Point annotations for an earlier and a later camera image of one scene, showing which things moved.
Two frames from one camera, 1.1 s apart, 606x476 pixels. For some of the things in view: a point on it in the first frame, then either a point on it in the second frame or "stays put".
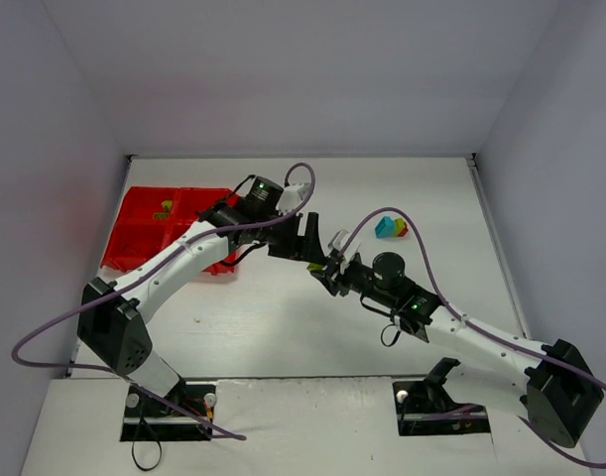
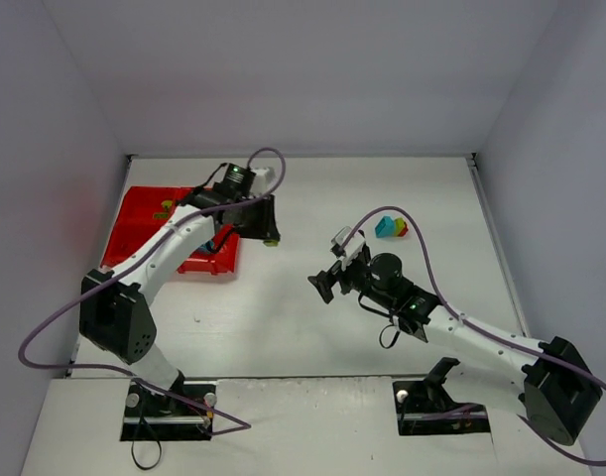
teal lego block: [385, 228] stays put
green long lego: [167, 206] stays put
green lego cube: [400, 227] stays put
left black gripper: [299, 238] to [260, 216]
